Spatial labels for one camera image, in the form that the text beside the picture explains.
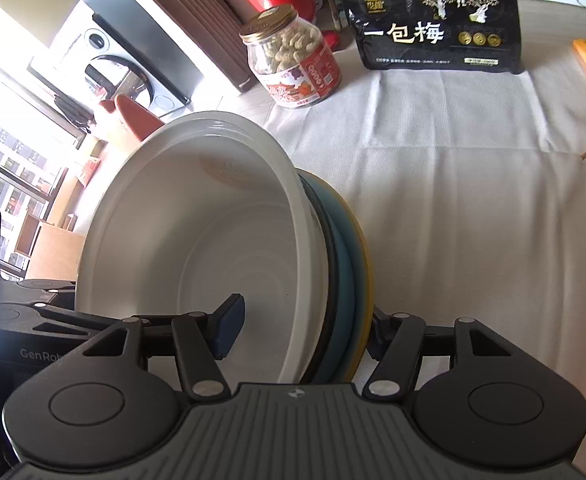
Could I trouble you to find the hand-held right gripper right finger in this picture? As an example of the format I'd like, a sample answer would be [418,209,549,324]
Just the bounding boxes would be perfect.
[364,305,514,402]

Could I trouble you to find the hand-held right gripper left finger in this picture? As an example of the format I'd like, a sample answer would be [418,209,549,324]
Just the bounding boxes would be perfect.
[84,294,246,402]

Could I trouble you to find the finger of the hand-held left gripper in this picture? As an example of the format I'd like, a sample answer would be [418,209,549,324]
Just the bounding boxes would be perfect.
[15,277,78,307]
[34,309,118,337]

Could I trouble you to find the teal bowl with black rim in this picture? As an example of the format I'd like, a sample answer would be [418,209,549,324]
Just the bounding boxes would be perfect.
[295,172,366,385]

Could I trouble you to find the yellow-rimmed white bowl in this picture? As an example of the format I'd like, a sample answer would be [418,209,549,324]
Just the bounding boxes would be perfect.
[303,169,374,381]

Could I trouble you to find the white paper bowl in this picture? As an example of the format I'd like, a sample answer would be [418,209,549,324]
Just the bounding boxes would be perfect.
[74,111,330,386]

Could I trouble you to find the wooden shelf box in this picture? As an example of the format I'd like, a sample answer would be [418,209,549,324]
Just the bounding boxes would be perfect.
[15,215,86,281]

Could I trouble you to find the beige fringed table cloth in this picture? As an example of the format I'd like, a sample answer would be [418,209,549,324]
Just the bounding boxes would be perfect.
[260,0,586,480]

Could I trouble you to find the dark grey appliance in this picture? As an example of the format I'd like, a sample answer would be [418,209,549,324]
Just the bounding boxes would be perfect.
[28,0,204,111]

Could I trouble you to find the glass jar with gold lid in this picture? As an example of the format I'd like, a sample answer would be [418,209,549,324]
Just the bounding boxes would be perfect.
[239,4,343,109]

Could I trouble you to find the black printed snack bag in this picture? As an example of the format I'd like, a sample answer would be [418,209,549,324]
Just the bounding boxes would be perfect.
[334,0,524,76]

